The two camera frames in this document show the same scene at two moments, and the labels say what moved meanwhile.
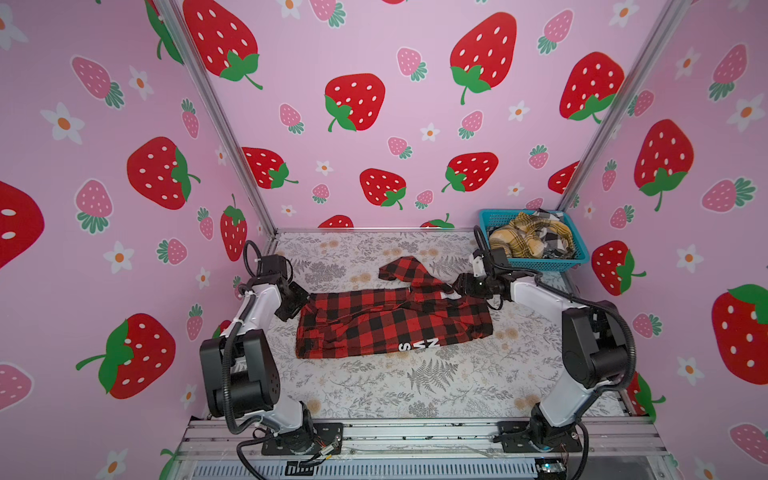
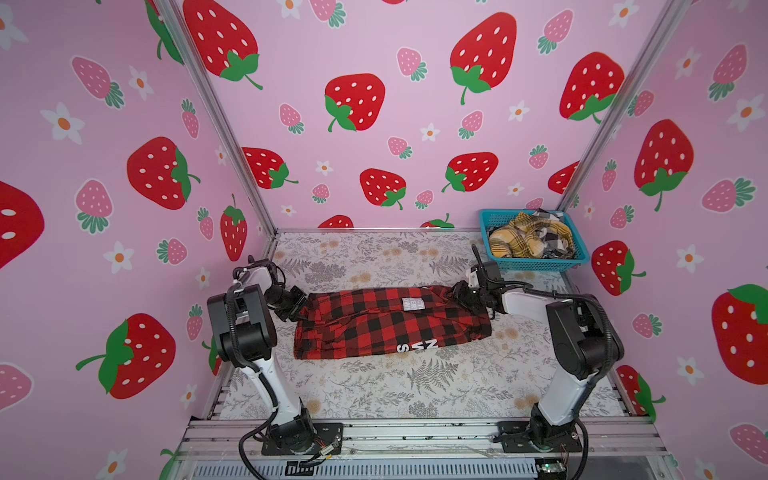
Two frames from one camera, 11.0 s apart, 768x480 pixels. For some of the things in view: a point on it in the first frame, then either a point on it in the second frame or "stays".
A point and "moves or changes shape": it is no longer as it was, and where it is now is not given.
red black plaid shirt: [427, 313] moves or changes shape
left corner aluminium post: [184, 40] stays
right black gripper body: [475, 286] -> [471, 297]
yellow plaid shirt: [523, 236] stays
